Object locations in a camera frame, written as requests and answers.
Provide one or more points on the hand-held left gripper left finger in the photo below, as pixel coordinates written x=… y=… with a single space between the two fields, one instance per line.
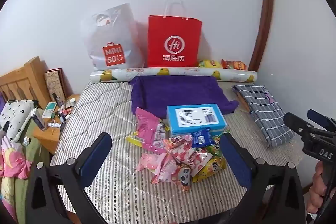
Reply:
x=95 y=158

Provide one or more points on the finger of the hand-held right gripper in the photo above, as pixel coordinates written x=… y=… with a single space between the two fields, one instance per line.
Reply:
x=319 y=117
x=299 y=125

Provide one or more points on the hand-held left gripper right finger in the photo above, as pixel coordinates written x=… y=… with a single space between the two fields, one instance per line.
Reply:
x=236 y=161

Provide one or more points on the green triangular snack packet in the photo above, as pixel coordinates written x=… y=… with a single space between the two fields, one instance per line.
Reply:
x=215 y=148

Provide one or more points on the yellow triangular snack packet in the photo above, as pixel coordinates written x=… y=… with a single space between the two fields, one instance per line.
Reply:
x=210 y=170

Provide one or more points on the red snack packet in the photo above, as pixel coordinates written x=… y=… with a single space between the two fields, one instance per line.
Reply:
x=195 y=159

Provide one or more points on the blue snack packet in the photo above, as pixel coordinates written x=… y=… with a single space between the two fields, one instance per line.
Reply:
x=202 y=138

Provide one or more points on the small pink candy packet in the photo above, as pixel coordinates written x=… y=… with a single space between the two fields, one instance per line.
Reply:
x=149 y=162

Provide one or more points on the pink panda print snack packet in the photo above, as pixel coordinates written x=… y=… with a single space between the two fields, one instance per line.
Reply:
x=183 y=177

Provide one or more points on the white strawberry print snack packet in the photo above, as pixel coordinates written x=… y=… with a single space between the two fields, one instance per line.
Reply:
x=178 y=144

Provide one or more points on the blue tissue box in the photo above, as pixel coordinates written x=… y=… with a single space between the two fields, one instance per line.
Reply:
x=194 y=116

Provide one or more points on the large pink snack packet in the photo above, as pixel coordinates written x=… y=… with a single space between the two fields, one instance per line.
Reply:
x=148 y=124

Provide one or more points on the person's right hand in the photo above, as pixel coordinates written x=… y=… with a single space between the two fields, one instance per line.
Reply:
x=316 y=187

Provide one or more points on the grey plaid fabric bag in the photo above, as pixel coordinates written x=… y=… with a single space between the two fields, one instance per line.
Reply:
x=265 y=111

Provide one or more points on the wooden nightstand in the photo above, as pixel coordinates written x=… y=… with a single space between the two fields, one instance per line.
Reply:
x=50 y=138

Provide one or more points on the striped mattress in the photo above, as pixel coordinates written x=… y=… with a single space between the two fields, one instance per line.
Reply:
x=110 y=108

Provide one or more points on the white tube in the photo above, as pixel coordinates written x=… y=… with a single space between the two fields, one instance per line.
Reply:
x=55 y=124

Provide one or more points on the small white jar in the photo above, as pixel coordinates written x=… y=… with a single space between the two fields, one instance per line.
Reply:
x=71 y=101

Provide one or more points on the green blanket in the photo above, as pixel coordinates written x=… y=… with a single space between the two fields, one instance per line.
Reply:
x=31 y=153

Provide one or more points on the green white box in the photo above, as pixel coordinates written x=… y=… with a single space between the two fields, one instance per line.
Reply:
x=48 y=109

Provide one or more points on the dark blue white box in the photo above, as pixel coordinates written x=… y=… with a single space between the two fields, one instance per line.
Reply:
x=38 y=120

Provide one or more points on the pink yellow cloth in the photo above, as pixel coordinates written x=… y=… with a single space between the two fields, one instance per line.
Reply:
x=13 y=163

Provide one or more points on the patterned notebook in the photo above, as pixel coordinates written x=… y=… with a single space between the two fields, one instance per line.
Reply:
x=56 y=85

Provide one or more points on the orange chip bag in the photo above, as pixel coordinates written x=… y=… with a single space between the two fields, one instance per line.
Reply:
x=235 y=64

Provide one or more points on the white dotted pillow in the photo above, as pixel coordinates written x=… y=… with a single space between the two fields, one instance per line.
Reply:
x=15 y=117

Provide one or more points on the purple towel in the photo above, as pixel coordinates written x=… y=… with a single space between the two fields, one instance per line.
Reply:
x=173 y=92

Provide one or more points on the yellow chip bag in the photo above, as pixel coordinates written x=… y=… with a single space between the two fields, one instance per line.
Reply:
x=210 y=64

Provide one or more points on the fruit print paper roll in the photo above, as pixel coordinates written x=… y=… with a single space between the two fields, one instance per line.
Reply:
x=183 y=72

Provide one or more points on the wooden headboard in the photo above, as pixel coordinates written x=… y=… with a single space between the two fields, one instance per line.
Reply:
x=22 y=79

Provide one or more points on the white plastic shopping bag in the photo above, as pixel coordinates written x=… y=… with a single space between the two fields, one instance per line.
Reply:
x=113 y=40

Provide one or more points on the red paper bag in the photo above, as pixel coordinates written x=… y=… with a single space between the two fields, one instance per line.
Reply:
x=173 y=40

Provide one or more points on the brown wooden door frame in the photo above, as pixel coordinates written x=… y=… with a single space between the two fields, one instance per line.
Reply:
x=265 y=16

